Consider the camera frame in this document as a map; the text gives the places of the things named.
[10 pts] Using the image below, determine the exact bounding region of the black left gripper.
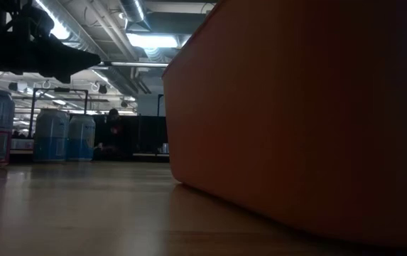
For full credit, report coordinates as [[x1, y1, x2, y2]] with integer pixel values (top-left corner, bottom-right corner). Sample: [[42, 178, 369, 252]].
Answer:
[[0, 33, 102, 85]]

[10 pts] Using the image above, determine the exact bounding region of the silver and blue soda can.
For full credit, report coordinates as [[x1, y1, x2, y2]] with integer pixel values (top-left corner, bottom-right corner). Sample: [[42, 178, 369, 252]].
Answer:
[[33, 108, 70, 163], [67, 114, 97, 162]]

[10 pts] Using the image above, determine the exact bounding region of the orange plastic bin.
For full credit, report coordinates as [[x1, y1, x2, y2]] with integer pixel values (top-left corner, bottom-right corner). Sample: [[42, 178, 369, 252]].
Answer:
[[162, 0, 407, 250]]

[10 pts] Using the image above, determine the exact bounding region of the ceiling tube light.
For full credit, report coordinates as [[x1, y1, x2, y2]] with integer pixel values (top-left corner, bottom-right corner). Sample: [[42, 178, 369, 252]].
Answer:
[[109, 61, 169, 68]]

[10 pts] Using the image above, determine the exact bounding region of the person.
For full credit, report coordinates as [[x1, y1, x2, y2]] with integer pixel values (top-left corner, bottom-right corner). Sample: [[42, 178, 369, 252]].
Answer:
[[94, 108, 125, 161]]

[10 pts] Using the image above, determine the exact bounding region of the rectangular ceiling light panel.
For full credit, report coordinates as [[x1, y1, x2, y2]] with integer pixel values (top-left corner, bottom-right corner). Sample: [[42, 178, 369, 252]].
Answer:
[[126, 33, 180, 49]]

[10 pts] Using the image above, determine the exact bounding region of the white tray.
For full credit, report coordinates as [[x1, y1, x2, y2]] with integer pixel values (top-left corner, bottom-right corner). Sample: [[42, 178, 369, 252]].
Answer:
[[10, 138, 35, 151]]

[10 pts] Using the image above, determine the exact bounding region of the black partition screen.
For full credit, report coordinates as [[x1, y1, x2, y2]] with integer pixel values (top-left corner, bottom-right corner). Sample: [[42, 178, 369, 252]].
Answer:
[[92, 114, 170, 159]]

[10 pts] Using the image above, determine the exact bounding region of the ribbed silver air duct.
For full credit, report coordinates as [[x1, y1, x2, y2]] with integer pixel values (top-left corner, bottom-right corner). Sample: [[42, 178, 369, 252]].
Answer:
[[41, 0, 109, 60]]

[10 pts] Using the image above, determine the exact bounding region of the black metal frame stand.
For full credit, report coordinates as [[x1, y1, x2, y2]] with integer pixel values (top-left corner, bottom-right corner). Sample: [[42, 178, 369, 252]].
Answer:
[[28, 87, 89, 139]]

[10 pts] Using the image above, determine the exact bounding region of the round silver air duct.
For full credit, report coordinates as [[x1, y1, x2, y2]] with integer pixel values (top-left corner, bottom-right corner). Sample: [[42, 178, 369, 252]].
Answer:
[[119, 0, 151, 23]]

